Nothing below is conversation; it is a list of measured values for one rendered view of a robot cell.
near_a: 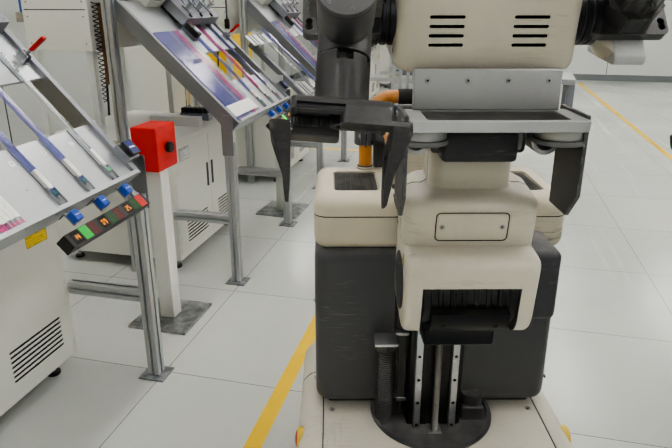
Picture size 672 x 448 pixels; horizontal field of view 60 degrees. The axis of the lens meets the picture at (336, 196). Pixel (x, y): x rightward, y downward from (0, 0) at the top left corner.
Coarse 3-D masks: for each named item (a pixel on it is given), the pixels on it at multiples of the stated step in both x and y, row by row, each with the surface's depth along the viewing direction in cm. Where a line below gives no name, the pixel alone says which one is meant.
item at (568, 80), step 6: (564, 72) 349; (570, 72) 349; (564, 78) 321; (570, 78) 321; (564, 84) 319; (570, 84) 318; (564, 90) 358; (570, 90) 319; (564, 96) 359; (570, 96) 320; (564, 102) 360; (570, 102) 321
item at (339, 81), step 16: (336, 48) 59; (320, 64) 60; (336, 64) 58; (352, 64) 59; (368, 64) 61; (320, 80) 59; (336, 80) 58; (352, 80) 58; (368, 80) 60; (304, 96) 57; (320, 96) 57; (336, 96) 58; (352, 96) 58; (368, 96) 60; (304, 112) 60; (320, 112) 58; (336, 112) 58; (336, 128) 60
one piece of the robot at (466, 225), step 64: (448, 0) 84; (512, 0) 84; (576, 0) 84; (448, 64) 88; (512, 64) 88; (448, 192) 97; (512, 192) 97; (448, 256) 95; (512, 256) 95; (512, 320) 101
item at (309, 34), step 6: (306, 0) 89; (306, 6) 88; (306, 12) 88; (306, 18) 88; (312, 18) 88; (306, 24) 87; (312, 24) 87; (306, 30) 87; (312, 30) 87; (318, 30) 87; (306, 36) 87; (312, 36) 87; (372, 36) 87; (378, 36) 87
